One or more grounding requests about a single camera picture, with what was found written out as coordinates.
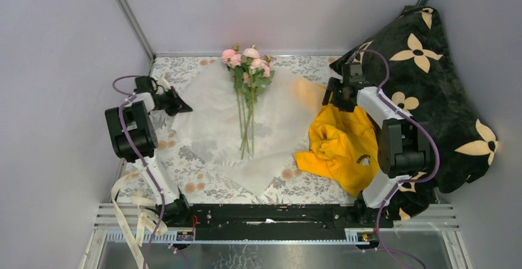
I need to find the pink fake flower stem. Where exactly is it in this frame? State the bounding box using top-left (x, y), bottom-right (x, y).
top-left (246, 55), bottom-right (273, 156)
top-left (222, 45), bottom-right (249, 159)
top-left (239, 45), bottom-right (262, 159)

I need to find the white wrapping paper sheet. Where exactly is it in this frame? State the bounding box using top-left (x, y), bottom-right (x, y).
top-left (172, 63), bottom-right (324, 196)

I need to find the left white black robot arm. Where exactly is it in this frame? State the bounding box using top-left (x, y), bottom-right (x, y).
top-left (105, 75), bottom-right (193, 227)

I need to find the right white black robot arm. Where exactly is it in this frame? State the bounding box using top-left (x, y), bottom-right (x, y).
top-left (323, 63), bottom-right (432, 227)

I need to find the yellow garment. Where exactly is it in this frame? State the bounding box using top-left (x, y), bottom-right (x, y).
top-left (294, 104), bottom-right (380, 197)

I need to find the black floral pillow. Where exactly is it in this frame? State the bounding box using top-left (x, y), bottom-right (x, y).
top-left (330, 6), bottom-right (499, 220)

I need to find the cream printed ribbon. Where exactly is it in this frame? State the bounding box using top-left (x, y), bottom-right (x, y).
top-left (110, 172), bottom-right (168, 268)

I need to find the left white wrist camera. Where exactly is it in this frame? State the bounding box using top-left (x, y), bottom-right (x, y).
top-left (156, 78), bottom-right (171, 94)

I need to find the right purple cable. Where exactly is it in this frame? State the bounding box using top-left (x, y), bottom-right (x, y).
top-left (348, 49), bottom-right (441, 269)

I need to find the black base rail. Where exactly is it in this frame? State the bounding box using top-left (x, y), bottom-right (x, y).
top-left (165, 204), bottom-right (393, 241)

